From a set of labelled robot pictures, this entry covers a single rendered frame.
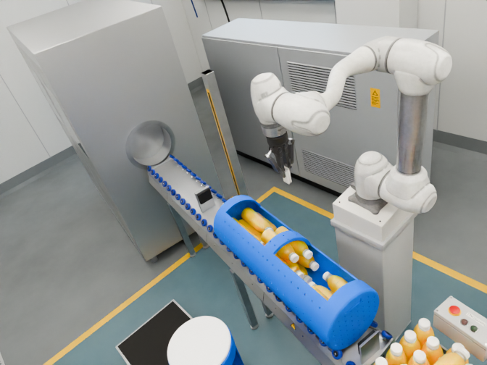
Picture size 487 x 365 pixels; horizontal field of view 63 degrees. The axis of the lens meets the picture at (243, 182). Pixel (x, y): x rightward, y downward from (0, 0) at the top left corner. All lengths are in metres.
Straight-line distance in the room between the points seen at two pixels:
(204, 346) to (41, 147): 4.76
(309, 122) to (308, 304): 0.78
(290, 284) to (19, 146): 4.91
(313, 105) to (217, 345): 1.09
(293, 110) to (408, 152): 0.71
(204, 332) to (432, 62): 1.38
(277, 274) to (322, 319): 0.28
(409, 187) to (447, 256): 1.64
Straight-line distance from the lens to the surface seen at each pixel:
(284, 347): 2.94
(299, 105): 1.18
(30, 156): 6.16
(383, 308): 2.49
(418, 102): 1.64
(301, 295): 1.67
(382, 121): 3.07
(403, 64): 1.57
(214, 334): 1.83
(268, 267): 1.79
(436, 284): 3.22
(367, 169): 1.93
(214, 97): 2.49
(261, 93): 1.26
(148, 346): 3.08
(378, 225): 2.02
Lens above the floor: 2.51
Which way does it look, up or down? 35 degrees down
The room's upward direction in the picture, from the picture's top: 16 degrees counter-clockwise
